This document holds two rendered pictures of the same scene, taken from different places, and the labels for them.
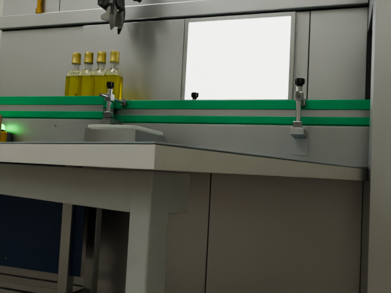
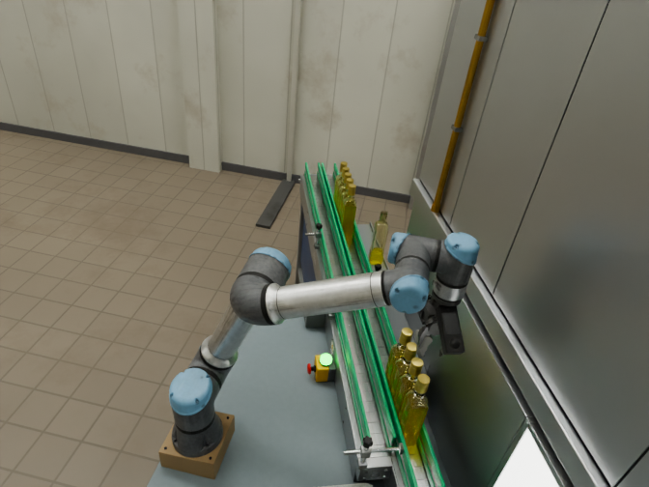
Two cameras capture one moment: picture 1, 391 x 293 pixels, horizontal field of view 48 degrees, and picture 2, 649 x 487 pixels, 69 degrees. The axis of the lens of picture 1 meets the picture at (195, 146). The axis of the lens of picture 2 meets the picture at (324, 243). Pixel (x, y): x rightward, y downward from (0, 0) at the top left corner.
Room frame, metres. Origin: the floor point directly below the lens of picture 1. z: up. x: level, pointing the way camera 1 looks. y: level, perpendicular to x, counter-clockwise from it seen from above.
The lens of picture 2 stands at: (0.96, -0.25, 2.17)
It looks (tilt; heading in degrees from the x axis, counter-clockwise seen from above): 35 degrees down; 60
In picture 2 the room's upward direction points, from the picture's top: 7 degrees clockwise
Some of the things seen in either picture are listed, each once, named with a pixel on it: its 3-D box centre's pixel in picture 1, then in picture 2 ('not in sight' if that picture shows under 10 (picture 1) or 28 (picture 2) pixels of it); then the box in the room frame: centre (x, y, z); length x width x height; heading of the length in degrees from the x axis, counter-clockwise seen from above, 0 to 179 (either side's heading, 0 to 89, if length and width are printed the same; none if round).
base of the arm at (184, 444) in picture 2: not in sight; (196, 424); (1.10, 0.62, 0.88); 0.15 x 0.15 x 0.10
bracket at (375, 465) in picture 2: (113, 129); (374, 470); (1.53, 0.29, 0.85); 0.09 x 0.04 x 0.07; 161
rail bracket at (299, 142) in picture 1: (298, 117); not in sight; (1.31, -0.31, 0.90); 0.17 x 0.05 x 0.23; 161
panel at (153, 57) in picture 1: (179, 61); (503, 451); (1.72, 0.08, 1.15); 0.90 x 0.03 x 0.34; 71
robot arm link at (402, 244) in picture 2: not in sight; (412, 255); (1.57, 0.40, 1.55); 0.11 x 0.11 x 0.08; 51
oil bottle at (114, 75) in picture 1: (112, 96); (410, 417); (1.66, 0.33, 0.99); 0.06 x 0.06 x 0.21; 72
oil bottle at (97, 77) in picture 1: (99, 96); (406, 400); (1.68, 0.38, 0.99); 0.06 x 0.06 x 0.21; 72
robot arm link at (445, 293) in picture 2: not in sight; (448, 286); (1.66, 0.35, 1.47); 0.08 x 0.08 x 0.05
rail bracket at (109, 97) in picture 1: (113, 100); (373, 451); (1.51, 0.30, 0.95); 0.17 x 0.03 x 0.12; 161
